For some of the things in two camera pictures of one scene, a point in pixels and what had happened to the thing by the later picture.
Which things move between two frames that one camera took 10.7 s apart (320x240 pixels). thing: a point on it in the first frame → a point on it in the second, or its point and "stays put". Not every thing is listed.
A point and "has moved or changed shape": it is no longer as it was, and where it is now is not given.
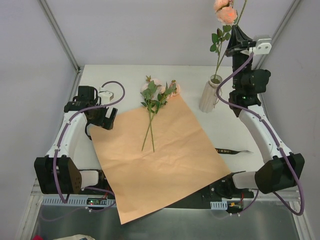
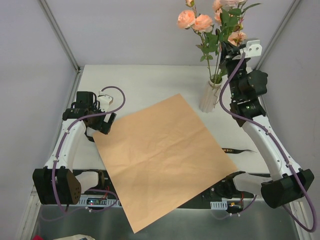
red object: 37,237 stays put
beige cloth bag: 76,237 stays put
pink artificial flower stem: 173,90 → 203,25
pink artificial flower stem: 226,15 stays put
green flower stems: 149,91 → 186,20
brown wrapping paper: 183,161 has moved or changed shape
